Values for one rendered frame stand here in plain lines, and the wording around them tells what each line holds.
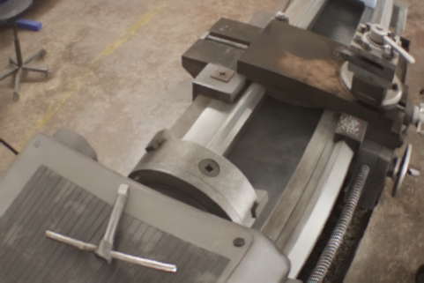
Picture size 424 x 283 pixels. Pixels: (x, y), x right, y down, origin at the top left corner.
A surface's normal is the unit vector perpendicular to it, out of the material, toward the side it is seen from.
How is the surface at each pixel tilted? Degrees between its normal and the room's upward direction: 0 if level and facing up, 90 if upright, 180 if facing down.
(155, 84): 0
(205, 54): 0
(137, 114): 0
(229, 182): 37
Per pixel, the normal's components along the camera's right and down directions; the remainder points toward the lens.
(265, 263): 0.65, -0.29
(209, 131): 0.02, -0.72
